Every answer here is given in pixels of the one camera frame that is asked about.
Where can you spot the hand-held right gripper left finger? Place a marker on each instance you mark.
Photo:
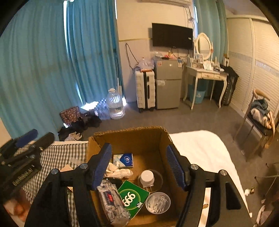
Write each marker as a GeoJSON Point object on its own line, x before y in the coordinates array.
{"type": "Point", "coordinates": [102, 165]}

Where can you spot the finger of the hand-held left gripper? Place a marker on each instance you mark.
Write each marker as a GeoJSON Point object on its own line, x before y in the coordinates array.
{"type": "Point", "coordinates": [44, 139]}
{"type": "Point", "coordinates": [26, 136]}

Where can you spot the paper slip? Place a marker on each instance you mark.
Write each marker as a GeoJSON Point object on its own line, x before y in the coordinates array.
{"type": "Point", "coordinates": [66, 168]}

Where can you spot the narrow teal corner curtain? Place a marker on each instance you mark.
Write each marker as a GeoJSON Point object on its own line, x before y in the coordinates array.
{"type": "Point", "coordinates": [93, 54]}

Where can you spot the white slatted wardrobe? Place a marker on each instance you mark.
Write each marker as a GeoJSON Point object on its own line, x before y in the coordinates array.
{"type": "Point", "coordinates": [261, 54]}

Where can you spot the teal curtain beside wardrobe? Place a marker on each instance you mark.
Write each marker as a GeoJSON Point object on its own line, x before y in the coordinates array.
{"type": "Point", "coordinates": [209, 19]}

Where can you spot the white blanket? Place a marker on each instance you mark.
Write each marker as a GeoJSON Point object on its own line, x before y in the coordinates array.
{"type": "Point", "coordinates": [207, 148]}

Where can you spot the cardboard box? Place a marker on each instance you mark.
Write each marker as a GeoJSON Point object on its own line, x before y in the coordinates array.
{"type": "Point", "coordinates": [148, 144]}

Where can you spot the white plug-in device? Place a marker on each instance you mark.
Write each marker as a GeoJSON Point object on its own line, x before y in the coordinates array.
{"type": "Point", "coordinates": [147, 176]}

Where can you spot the white cloth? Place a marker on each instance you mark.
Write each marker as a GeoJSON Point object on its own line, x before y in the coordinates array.
{"type": "Point", "coordinates": [118, 172]}

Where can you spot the pack of water bottles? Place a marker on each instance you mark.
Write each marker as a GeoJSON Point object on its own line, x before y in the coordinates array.
{"type": "Point", "coordinates": [101, 111]}

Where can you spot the clothes pile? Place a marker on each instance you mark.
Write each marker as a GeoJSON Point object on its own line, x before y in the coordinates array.
{"type": "Point", "coordinates": [261, 113]}

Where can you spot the wide teal curtain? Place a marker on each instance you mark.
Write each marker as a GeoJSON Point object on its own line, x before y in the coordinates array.
{"type": "Point", "coordinates": [32, 65]}

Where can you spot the grey mini fridge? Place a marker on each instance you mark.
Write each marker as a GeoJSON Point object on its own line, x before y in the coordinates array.
{"type": "Point", "coordinates": [167, 87]}

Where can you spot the dotted patterned bag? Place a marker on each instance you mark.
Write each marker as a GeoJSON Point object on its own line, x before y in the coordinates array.
{"type": "Point", "coordinates": [69, 115]}

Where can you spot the black shoe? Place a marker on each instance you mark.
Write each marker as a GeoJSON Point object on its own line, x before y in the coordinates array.
{"type": "Point", "coordinates": [64, 132]}

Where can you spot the checked cloth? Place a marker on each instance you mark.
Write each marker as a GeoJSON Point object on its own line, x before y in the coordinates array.
{"type": "Point", "coordinates": [56, 157]}

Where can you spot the round clear plastic container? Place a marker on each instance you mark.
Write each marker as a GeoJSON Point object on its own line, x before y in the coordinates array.
{"type": "Point", "coordinates": [158, 203]}

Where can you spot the large clear water jug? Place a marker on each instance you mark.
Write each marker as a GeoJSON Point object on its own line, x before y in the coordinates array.
{"type": "Point", "coordinates": [114, 102]}

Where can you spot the white suitcase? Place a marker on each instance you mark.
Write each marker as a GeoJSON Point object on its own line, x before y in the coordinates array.
{"type": "Point", "coordinates": [143, 89]}

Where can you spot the clear plastic bag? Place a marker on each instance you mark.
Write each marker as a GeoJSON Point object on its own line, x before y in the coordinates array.
{"type": "Point", "coordinates": [146, 64]}

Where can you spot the blue tissue pack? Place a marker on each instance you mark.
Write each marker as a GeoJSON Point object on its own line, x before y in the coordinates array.
{"type": "Point", "coordinates": [124, 160]}

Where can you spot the wooden chair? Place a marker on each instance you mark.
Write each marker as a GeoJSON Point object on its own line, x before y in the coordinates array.
{"type": "Point", "coordinates": [259, 92]}

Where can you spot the white dressing table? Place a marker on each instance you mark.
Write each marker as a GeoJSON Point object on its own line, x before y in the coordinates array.
{"type": "Point", "coordinates": [207, 73]}

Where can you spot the black television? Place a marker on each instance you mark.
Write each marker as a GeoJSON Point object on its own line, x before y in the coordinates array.
{"type": "Point", "coordinates": [172, 36]}

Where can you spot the black boots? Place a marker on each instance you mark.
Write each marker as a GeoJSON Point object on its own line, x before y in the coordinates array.
{"type": "Point", "coordinates": [92, 121]}

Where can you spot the green box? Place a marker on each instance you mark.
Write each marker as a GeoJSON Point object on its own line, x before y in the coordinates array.
{"type": "Point", "coordinates": [133, 196]}

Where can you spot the clear wet wipes packet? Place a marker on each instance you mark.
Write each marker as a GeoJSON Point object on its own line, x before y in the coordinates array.
{"type": "Point", "coordinates": [111, 203]}

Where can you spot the white sneakers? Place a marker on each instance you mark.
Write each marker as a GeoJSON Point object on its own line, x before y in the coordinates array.
{"type": "Point", "coordinates": [74, 137]}

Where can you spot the blue waste bin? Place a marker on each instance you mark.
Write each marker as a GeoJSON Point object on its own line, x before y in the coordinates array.
{"type": "Point", "coordinates": [198, 95]}

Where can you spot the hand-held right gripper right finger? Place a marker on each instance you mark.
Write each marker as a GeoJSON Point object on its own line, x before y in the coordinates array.
{"type": "Point", "coordinates": [175, 168]}

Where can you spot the black bag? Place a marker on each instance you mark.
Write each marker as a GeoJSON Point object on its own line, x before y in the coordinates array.
{"type": "Point", "coordinates": [228, 87]}

